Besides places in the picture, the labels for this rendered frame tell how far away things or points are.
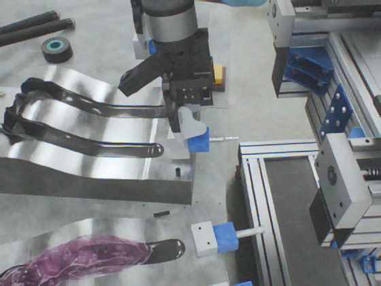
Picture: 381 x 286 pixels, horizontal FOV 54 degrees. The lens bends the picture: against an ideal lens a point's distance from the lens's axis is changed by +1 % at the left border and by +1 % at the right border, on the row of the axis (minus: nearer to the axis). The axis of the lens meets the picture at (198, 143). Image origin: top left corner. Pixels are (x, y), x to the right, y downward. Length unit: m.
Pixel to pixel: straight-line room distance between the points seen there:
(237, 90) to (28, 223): 1.59
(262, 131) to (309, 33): 1.06
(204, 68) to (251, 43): 1.96
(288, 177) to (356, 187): 0.96
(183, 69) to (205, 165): 0.29
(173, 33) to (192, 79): 0.08
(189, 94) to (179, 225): 0.24
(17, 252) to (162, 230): 0.25
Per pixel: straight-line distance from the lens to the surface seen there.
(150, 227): 0.69
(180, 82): 0.59
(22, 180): 0.82
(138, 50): 0.92
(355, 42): 0.97
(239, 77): 2.26
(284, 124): 2.04
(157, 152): 0.75
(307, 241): 1.44
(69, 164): 0.75
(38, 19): 1.28
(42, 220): 0.82
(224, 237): 0.67
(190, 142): 0.69
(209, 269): 0.66
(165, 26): 0.54
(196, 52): 0.58
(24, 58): 1.20
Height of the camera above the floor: 1.48
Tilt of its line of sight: 51 degrees down
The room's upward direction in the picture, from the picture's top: straight up
